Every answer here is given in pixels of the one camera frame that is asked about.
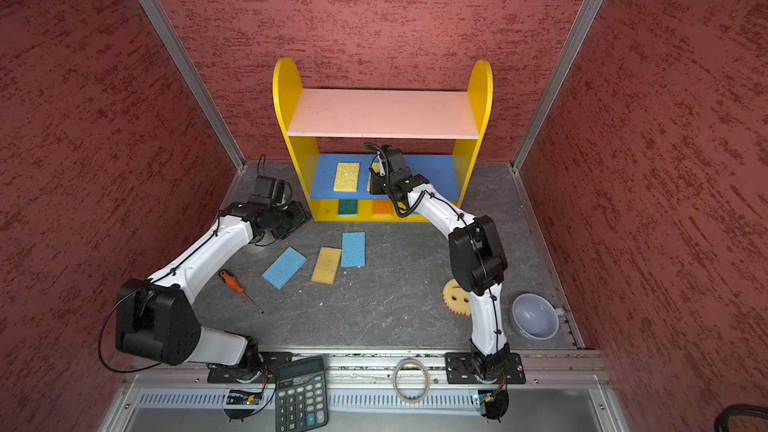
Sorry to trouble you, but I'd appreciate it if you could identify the left small circuit board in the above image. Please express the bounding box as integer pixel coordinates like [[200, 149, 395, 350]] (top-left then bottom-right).
[[225, 390, 263, 407]]

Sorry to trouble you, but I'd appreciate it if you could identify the blue sponge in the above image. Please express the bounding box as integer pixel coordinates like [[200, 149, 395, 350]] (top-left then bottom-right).
[[340, 232, 366, 268], [262, 247, 306, 290]]

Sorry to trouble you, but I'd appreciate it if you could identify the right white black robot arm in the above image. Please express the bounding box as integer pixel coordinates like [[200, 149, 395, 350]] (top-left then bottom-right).
[[364, 142, 511, 383]]

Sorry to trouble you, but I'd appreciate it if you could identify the right small circuit board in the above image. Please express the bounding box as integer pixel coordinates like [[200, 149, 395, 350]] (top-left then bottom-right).
[[475, 390, 509, 407]]

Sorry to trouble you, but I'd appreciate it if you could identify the orange sponge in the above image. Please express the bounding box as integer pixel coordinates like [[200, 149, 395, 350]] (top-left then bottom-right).
[[372, 200, 394, 217]]

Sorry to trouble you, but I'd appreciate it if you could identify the tan yellow sponge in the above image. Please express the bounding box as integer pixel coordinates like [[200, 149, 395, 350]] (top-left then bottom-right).
[[311, 247, 342, 285]]

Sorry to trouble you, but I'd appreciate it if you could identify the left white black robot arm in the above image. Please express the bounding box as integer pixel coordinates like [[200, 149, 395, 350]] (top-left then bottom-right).
[[114, 200, 310, 377]]

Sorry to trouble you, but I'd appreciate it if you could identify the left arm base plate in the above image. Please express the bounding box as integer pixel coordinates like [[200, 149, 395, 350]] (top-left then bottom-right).
[[207, 352, 293, 385]]

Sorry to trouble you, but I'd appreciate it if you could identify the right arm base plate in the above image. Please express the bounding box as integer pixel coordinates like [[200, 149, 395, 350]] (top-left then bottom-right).
[[444, 350, 526, 385]]

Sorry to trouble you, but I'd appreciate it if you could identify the yellow pink blue shelf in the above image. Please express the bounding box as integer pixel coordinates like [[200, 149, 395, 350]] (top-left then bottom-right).
[[272, 58, 493, 222]]

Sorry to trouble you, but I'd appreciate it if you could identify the black desk calculator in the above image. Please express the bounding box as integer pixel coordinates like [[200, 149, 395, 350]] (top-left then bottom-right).
[[275, 356, 329, 432]]

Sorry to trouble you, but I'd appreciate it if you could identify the yellow smiley face sponge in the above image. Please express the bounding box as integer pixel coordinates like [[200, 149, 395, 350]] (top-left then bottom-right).
[[442, 279, 471, 316]]

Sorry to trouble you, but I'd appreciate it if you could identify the blue sponge centre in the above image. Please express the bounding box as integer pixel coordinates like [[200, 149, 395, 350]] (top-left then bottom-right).
[[340, 232, 366, 268]]

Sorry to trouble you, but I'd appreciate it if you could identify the black cable loop corner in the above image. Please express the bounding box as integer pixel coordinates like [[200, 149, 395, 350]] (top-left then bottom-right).
[[713, 403, 768, 432]]

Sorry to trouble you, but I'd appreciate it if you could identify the dark green scouring sponge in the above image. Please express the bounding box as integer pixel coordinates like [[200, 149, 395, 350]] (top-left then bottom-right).
[[337, 199, 358, 217]]

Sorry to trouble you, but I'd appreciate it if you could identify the clear tape ring front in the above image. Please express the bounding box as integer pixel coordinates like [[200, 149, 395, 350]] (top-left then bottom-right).
[[391, 357, 432, 405]]

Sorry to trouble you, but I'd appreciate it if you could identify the small circuit board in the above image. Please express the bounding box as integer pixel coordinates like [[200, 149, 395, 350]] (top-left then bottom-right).
[[475, 390, 509, 407], [225, 390, 263, 407]]

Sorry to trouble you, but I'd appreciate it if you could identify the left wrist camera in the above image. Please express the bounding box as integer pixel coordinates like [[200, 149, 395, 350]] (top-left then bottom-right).
[[248, 175, 293, 208]]

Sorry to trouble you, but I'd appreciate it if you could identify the red handled screwdriver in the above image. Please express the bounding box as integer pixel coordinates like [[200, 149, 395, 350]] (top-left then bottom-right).
[[218, 270, 264, 314]]

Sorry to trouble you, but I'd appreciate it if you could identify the blue sponge far left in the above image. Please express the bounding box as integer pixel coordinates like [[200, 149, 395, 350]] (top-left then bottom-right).
[[262, 247, 306, 290]]

